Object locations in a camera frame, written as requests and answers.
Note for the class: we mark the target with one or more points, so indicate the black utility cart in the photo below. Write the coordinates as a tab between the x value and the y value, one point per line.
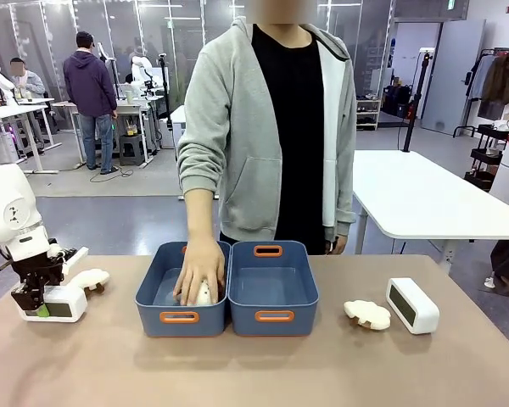
488	157

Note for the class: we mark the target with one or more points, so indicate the white standing desk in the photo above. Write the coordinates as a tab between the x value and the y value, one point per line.
12	112

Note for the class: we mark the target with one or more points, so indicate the white round clock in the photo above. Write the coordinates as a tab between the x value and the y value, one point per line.
205	294

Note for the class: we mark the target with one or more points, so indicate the white workbench desk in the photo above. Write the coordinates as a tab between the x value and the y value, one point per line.
127	106

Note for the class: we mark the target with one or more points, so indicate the white side table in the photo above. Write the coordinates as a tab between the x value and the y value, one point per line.
424	195

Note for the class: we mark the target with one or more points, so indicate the person's left hand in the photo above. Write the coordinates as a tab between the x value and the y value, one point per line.
338	245

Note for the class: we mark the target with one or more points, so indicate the person in grey hoodie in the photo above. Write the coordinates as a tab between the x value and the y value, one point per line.
271	127

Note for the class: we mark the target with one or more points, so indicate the white digital clock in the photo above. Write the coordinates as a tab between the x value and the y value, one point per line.
65	305
413	306

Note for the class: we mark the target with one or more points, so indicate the person's right forearm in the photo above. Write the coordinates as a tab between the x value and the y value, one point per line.
200	216

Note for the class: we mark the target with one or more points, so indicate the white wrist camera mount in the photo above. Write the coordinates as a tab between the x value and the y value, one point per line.
74	256

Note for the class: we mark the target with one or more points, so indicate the seated person light shirt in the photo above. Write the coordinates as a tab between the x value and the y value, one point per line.
27	82

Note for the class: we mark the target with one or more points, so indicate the grey door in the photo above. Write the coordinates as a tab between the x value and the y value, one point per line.
451	76

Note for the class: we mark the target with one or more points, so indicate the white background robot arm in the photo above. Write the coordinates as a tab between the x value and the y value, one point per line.
142	72
0	82

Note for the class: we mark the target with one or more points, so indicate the black clothes rack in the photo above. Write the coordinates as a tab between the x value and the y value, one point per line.
498	80

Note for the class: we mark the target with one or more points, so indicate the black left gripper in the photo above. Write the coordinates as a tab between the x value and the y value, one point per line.
36	269

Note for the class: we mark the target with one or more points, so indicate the slim black camera stand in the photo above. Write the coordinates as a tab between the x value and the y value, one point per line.
165	89

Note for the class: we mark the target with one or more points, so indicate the person's right hand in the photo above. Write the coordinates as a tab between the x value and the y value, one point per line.
201	265

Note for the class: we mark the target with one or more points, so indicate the white shoe shelf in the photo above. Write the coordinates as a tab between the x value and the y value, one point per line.
367	113

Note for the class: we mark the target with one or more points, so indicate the tall black tripod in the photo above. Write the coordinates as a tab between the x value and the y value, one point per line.
415	102

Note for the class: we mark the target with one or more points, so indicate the white sneaker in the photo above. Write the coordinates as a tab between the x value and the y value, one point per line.
490	282

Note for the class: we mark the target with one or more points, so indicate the person in purple hoodie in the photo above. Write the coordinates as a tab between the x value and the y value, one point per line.
91	93

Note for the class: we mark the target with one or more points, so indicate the grey step stool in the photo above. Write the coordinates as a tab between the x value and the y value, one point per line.
131	150

